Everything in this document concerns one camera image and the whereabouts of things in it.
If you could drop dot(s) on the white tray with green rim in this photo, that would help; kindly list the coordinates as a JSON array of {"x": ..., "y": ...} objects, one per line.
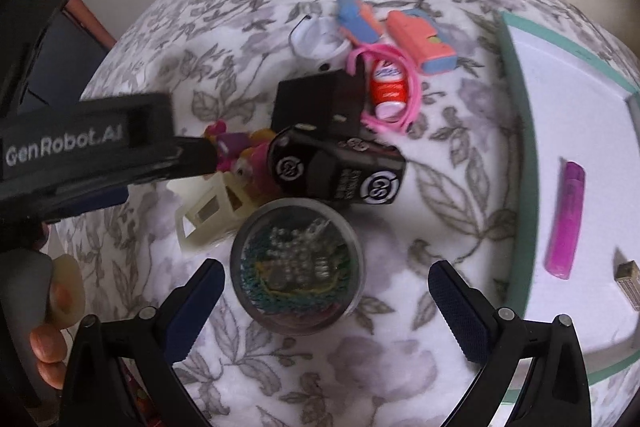
[{"x": 565, "y": 107}]

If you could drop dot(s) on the small red white bottle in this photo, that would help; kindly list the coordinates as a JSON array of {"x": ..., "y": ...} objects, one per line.
[{"x": 387, "y": 89}]

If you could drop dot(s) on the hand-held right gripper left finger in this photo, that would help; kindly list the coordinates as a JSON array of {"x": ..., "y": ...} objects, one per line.
[{"x": 196, "y": 307}]

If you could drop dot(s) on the round clear container of pins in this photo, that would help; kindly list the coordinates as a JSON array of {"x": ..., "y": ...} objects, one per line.
[{"x": 295, "y": 267}]

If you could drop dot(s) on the pink band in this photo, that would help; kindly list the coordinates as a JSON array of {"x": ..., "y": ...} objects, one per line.
[{"x": 372, "y": 51}]

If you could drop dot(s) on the pink gold candy wrappers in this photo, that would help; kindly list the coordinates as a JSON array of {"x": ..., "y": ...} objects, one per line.
[{"x": 250, "y": 157}]

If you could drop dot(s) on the black cylinder can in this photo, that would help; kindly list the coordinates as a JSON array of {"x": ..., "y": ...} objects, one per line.
[{"x": 325, "y": 167}]

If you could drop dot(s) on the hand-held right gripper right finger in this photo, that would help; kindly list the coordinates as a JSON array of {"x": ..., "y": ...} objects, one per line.
[{"x": 460, "y": 312}]

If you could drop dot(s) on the small beige block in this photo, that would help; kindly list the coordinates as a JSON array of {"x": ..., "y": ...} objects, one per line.
[{"x": 629, "y": 279}]

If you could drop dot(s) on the person's left hand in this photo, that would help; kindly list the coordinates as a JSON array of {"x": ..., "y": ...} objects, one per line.
[{"x": 47, "y": 347}]

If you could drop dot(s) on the purple lighter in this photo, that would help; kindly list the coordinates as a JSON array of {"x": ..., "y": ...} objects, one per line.
[{"x": 565, "y": 217}]

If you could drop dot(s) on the blue orange toy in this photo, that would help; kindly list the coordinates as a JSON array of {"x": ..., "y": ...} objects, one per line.
[{"x": 357, "y": 19}]

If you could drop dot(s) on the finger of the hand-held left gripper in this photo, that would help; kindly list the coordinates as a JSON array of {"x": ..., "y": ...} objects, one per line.
[
  {"x": 100, "y": 200},
  {"x": 192, "y": 157}
]

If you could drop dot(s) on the orange blue toy stapler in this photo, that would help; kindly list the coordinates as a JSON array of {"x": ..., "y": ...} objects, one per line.
[{"x": 415, "y": 34}]

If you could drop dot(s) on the black charger adapter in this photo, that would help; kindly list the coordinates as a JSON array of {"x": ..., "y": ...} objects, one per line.
[{"x": 310, "y": 99}]

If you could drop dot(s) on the cream plastic cube frame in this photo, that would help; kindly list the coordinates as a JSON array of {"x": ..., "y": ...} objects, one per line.
[{"x": 192, "y": 237}]

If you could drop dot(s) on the red-brown strip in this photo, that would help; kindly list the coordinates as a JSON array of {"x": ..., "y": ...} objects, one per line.
[{"x": 90, "y": 19}]

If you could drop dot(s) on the dark furniture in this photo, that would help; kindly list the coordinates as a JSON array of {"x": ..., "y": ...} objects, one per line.
[{"x": 30, "y": 57}]

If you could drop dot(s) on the floral grey white blanket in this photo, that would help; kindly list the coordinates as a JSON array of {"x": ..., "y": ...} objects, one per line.
[{"x": 450, "y": 207}]

